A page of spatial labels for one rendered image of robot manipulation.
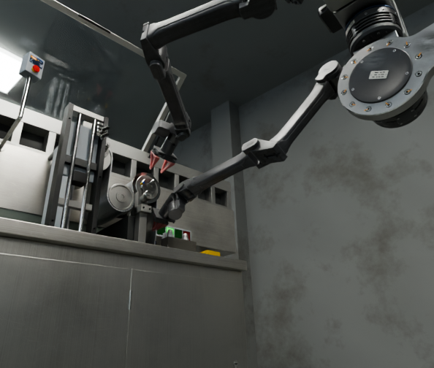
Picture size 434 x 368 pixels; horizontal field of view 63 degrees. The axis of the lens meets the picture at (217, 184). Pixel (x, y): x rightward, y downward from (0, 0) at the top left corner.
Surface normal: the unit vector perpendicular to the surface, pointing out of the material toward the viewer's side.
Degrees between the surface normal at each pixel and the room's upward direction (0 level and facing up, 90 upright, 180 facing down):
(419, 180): 90
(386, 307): 90
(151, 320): 90
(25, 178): 90
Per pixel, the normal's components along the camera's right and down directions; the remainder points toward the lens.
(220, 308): 0.67, -0.33
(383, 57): -0.66, -0.29
